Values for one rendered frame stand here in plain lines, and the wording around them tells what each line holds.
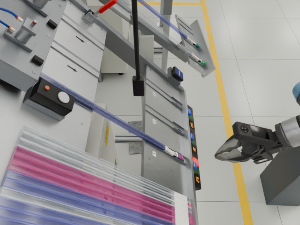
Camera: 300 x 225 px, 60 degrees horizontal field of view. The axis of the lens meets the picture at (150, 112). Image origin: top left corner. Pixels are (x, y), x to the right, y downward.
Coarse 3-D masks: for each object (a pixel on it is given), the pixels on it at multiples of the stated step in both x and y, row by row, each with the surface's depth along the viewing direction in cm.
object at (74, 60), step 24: (72, 24) 69; (96, 24) 77; (72, 48) 65; (96, 48) 72; (48, 72) 56; (72, 72) 61; (96, 72) 68; (0, 96) 46; (24, 96) 49; (0, 120) 44; (24, 120) 47; (48, 120) 51; (72, 120) 56; (0, 144) 42; (72, 144) 53; (0, 168) 41
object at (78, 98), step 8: (48, 80) 54; (64, 88) 56; (80, 96) 59; (88, 104) 60; (96, 112) 62; (104, 112) 63; (112, 120) 64; (120, 120) 66; (128, 128) 67; (144, 136) 71; (152, 144) 74; (160, 144) 75
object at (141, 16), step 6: (120, 0) 84; (126, 6) 86; (138, 12) 88; (144, 18) 90; (150, 24) 92; (162, 30) 95; (168, 36) 97; (174, 42) 99; (180, 48) 102; (186, 48) 103; (192, 54) 105
